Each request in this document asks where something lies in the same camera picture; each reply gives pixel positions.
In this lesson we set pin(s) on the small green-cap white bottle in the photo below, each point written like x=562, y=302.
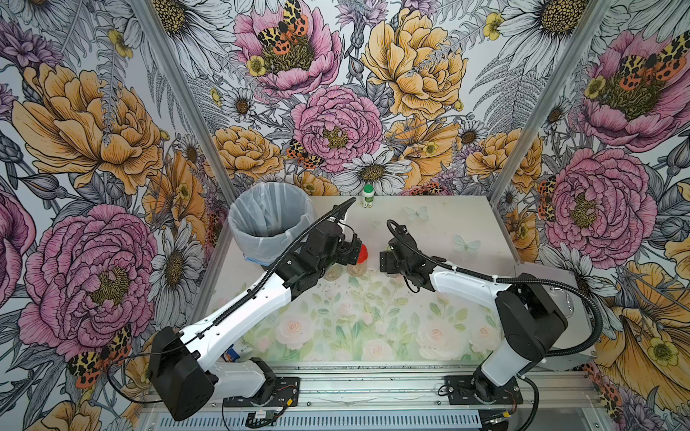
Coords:
x=368, y=196

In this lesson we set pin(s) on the black trash bin with liner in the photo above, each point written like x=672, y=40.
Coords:
x=265, y=219

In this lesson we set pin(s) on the aluminium front rail frame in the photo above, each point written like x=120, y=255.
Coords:
x=404, y=396

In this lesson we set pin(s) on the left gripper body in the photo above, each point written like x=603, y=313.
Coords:
x=348, y=250

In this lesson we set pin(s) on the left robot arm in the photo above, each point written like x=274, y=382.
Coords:
x=183, y=365

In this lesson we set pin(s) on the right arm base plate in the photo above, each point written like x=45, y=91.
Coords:
x=467, y=390

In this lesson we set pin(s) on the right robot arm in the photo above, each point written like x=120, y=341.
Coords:
x=531, y=319

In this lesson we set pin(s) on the red-lid peanut jar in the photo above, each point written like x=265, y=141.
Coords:
x=361, y=267

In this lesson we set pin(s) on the blue white small packet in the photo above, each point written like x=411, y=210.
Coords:
x=237, y=353

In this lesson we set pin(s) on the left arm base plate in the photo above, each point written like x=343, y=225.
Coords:
x=278, y=393

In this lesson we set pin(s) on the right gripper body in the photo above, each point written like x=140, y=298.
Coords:
x=389, y=259

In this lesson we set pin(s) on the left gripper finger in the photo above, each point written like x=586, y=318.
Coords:
x=356, y=257
x=353, y=245

